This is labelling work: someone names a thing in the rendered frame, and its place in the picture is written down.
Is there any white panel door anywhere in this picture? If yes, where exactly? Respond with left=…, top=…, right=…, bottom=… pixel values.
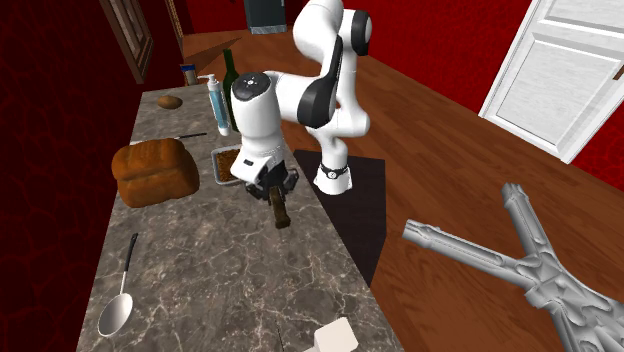
left=478, top=0, right=624, bottom=165

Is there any brown framed wall picture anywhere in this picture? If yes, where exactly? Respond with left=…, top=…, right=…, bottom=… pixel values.
left=99, top=0, right=155, bottom=86

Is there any brown potato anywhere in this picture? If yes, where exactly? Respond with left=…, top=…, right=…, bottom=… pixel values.
left=156, top=95, right=184, bottom=111

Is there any white cube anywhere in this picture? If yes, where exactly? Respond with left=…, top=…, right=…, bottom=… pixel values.
left=302, top=316, right=361, bottom=352

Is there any dark grey appliance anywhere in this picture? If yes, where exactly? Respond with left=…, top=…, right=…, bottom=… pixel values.
left=243, top=0, right=289, bottom=36

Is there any silver spoon with black handle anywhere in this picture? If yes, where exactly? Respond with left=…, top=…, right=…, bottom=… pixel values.
left=96, top=232, right=140, bottom=339

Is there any jar with blue lid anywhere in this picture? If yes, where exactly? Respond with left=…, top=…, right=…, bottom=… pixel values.
left=179, top=63, right=199, bottom=87

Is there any blue pump dispenser bottle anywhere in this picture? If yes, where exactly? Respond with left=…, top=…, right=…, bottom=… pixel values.
left=196, top=73, right=232, bottom=138

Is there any grey metal chair base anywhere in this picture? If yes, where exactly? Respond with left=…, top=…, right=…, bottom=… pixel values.
left=401, top=182, right=624, bottom=352

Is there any black handled knife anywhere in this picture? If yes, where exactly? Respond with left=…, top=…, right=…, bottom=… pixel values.
left=130, top=131, right=209, bottom=146

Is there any dark robot stand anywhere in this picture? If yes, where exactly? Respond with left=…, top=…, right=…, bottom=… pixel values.
left=291, top=148, right=387, bottom=288

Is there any metal tray with brown food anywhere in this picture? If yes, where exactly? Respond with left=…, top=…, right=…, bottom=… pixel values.
left=210, top=144, right=246, bottom=188

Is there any dark green wine bottle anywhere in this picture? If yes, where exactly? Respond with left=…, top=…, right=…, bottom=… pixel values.
left=221, top=48, right=242, bottom=133

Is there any brown bread loaf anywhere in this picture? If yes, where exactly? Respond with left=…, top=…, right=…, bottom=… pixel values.
left=110, top=137, right=202, bottom=210

